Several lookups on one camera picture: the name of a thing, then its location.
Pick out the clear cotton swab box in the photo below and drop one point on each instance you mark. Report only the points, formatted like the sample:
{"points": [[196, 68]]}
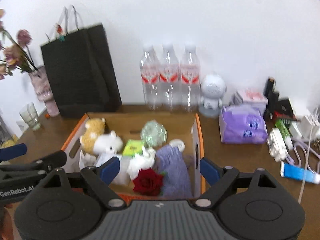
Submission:
{"points": [[122, 178]]}

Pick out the red artificial rose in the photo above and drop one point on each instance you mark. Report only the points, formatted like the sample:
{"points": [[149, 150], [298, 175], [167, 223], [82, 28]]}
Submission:
{"points": [[147, 182]]}

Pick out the iridescent cellophane bundle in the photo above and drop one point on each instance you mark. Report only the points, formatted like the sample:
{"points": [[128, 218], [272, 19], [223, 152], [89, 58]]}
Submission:
{"points": [[153, 133]]}

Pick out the black flat case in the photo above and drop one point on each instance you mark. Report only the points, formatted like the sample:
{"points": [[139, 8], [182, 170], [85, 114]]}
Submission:
{"points": [[283, 108]]}

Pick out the clear water bottle red label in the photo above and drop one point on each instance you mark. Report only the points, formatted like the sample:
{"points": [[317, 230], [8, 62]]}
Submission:
{"points": [[150, 80], [190, 80], [170, 80]]}

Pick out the white plastic clips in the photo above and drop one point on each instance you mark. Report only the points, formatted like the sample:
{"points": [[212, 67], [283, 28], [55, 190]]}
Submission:
{"points": [[276, 143]]}

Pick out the clear drinking glass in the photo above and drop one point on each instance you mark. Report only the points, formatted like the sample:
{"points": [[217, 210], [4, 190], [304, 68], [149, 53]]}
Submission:
{"points": [[30, 117]]}

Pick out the green tube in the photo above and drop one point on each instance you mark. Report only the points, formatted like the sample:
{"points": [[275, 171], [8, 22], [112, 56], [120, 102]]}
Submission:
{"points": [[283, 128]]}

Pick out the purple tissue pack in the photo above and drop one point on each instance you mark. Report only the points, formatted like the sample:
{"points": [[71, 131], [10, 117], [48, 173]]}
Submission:
{"points": [[240, 125]]}

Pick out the yellow plush toy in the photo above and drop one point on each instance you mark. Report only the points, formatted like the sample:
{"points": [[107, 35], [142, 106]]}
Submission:
{"points": [[92, 132]]}

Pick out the white charger adapter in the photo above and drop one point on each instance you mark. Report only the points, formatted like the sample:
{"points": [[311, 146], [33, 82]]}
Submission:
{"points": [[307, 126], [317, 130]]}

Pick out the dried pink flowers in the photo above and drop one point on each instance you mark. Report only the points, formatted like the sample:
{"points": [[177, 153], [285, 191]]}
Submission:
{"points": [[23, 36]]}

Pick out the green tissue pack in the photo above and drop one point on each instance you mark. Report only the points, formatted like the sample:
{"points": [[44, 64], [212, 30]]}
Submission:
{"points": [[132, 148]]}

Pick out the large white tissue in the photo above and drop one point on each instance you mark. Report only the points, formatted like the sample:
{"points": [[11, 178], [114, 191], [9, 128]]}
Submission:
{"points": [[140, 165]]}

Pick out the white robot speaker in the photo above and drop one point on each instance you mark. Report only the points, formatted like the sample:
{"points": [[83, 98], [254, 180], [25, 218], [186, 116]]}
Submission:
{"points": [[212, 87]]}

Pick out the black rectangular device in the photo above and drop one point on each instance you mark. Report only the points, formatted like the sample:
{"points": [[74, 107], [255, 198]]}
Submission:
{"points": [[270, 86], [274, 96]]}

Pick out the black paper bag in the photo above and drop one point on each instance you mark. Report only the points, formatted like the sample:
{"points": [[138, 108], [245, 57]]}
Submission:
{"points": [[80, 75]]}

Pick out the blue tube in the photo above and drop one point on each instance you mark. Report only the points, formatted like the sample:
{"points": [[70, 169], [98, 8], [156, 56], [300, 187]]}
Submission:
{"points": [[300, 173]]}

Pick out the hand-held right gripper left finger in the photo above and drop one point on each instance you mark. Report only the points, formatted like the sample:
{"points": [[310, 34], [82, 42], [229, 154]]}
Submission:
{"points": [[110, 171]]}

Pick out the white plush toy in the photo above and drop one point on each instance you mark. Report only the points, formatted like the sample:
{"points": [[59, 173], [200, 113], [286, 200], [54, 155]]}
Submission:
{"points": [[107, 142]]}

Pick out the orange red cardboard box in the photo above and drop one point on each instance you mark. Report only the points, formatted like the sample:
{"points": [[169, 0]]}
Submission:
{"points": [[125, 122]]}

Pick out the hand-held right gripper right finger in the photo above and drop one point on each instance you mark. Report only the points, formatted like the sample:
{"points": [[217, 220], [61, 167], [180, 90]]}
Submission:
{"points": [[210, 171]]}

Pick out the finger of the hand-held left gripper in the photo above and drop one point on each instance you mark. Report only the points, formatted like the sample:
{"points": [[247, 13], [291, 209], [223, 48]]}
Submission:
{"points": [[50, 160], [15, 151]]}

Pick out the white pink box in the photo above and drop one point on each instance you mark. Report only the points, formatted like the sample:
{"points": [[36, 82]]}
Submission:
{"points": [[251, 97]]}

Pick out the mottled pink vase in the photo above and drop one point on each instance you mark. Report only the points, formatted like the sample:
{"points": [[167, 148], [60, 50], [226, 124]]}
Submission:
{"points": [[42, 87]]}

